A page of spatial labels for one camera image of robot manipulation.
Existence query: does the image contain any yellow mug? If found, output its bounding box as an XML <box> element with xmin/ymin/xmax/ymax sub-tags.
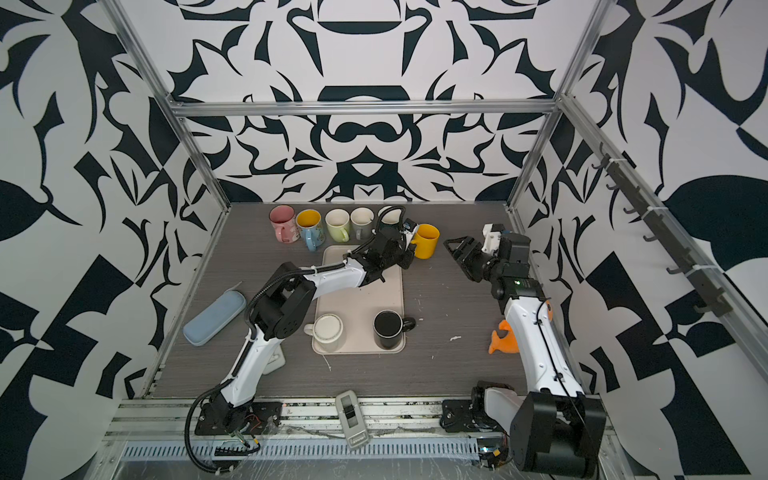
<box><xmin>411</xmin><ymin>224</ymin><xmax>440</xmax><ymax>260</ymax></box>

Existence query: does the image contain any white mug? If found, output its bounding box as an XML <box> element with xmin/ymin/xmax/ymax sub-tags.
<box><xmin>303</xmin><ymin>313</ymin><xmax>346</xmax><ymax>354</ymax></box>

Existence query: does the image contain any grey mug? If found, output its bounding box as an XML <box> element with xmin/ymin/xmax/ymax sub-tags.
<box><xmin>350</xmin><ymin>207</ymin><xmax>375</xmax><ymax>243</ymax></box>

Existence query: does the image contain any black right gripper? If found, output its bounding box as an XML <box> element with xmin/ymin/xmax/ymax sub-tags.
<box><xmin>447</xmin><ymin>237</ymin><xmax>508</xmax><ymax>285</ymax></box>

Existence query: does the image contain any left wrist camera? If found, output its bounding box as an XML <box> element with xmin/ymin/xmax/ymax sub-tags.
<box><xmin>400</xmin><ymin>218</ymin><xmax>419</xmax><ymax>247</ymax></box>

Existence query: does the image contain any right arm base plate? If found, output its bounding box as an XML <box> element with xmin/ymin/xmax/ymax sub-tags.
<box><xmin>439</xmin><ymin>397</ymin><xmax>519</xmax><ymax>433</ymax></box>

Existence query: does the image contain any dark green mug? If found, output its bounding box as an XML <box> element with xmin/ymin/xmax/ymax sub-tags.
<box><xmin>375</xmin><ymin>205</ymin><xmax>403</xmax><ymax>231</ymax></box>

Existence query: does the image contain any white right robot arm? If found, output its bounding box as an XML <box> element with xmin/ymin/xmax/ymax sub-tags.
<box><xmin>444</xmin><ymin>224</ymin><xmax>607</xmax><ymax>479</ymax></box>

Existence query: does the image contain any grey block on table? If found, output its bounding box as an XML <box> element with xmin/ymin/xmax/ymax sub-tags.
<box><xmin>263</xmin><ymin>345</ymin><xmax>286</xmax><ymax>375</ymax></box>

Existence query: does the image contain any orange shark plush toy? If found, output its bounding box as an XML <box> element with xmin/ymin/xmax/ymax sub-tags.
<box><xmin>489</xmin><ymin>297</ymin><xmax>553</xmax><ymax>354</ymax></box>

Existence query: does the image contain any small circuit board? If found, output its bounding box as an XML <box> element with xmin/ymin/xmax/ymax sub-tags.
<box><xmin>477</xmin><ymin>435</ymin><xmax>510</xmax><ymax>470</ymax></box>

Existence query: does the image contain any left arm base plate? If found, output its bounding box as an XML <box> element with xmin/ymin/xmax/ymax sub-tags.
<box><xmin>194</xmin><ymin>401</ymin><xmax>283</xmax><ymax>436</ymax></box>

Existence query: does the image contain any blue butterfly mug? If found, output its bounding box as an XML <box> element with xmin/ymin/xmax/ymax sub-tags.
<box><xmin>296</xmin><ymin>209</ymin><xmax>326</xmax><ymax>252</ymax></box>

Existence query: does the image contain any light green mug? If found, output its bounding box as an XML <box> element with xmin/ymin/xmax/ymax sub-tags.
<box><xmin>325</xmin><ymin>208</ymin><xmax>350</xmax><ymax>243</ymax></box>

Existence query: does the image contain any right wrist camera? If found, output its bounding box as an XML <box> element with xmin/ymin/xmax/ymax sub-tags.
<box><xmin>482</xmin><ymin>223</ymin><xmax>505</xmax><ymax>256</ymax></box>

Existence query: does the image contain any black hook rail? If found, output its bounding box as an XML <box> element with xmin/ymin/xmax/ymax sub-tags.
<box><xmin>594</xmin><ymin>146</ymin><xmax>733</xmax><ymax>317</ymax></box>

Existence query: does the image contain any pink patterned mug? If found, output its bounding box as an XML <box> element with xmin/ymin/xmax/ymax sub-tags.
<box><xmin>269</xmin><ymin>205</ymin><xmax>300</xmax><ymax>244</ymax></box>

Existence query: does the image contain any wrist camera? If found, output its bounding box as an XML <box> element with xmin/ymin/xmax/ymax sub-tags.
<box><xmin>482</xmin><ymin>223</ymin><xmax>505</xmax><ymax>256</ymax></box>
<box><xmin>400</xmin><ymin>218</ymin><xmax>419</xmax><ymax>247</ymax></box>

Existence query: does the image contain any beige plastic tray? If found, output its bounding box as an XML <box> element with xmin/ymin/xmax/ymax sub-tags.
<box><xmin>312</xmin><ymin>265</ymin><xmax>406</xmax><ymax>355</ymax></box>

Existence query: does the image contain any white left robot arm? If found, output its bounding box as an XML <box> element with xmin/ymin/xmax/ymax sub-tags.
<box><xmin>183</xmin><ymin>205</ymin><xmax>418</xmax><ymax>475</ymax></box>

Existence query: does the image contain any black mug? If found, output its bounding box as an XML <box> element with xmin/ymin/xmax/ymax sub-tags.
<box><xmin>373</xmin><ymin>310</ymin><xmax>417</xmax><ymax>350</ymax></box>

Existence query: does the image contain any light blue plate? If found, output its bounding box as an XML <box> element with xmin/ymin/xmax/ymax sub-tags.
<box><xmin>182</xmin><ymin>290</ymin><xmax>247</xmax><ymax>347</ymax></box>

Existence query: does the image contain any white slotted cable duct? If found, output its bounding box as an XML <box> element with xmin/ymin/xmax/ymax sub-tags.
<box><xmin>122</xmin><ymin>438</ymin><xmax>480</xmax><ymax>461</ymax></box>

